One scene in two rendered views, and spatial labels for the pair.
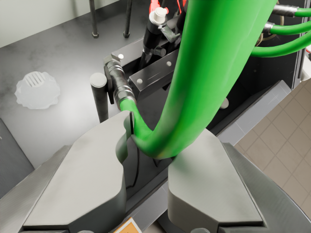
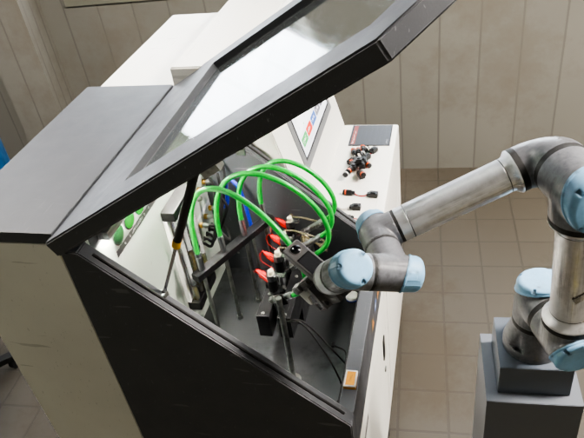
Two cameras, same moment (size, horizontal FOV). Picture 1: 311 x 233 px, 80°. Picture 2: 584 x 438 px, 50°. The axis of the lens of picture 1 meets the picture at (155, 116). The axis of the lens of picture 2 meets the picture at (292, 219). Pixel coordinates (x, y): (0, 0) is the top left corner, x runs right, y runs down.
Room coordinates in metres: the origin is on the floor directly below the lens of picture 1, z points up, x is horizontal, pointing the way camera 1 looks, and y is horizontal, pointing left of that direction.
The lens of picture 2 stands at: (-1.08, -0.07, 2.21)
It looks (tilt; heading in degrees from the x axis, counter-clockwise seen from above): 36 degrees down; 3
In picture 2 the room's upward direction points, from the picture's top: 9 degrees counter-clockwise
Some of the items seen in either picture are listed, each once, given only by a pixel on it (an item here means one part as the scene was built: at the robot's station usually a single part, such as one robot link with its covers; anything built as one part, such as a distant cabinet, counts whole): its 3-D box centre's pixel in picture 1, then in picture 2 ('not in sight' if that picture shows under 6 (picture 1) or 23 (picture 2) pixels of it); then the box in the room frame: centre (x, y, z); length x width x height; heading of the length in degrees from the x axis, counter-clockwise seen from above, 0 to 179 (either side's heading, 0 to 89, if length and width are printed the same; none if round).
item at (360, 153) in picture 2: not in sight; (360, 159); (0.88, -0.23, 1.01); 0.23 x 0.11 x 0.06; 166
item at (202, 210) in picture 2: not in sight; (201, 189); (0.50, 0.29, 1.20); 0.13 x 0.03 x 0.31; 166
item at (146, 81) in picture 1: (176, 56); (288, 294); (0.32, 0.06, 0.91); 0.34 x 0.10 x 0.15; 166
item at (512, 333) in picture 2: not in sight; (534, 328); (0.04, -0.58, 0.95); 0.15 x 0.15 x 0.10
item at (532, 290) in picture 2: not in sight; (540, 298); (0.03, -0.58, 1.07); 0.13 x 0.12 x 0.14; 7
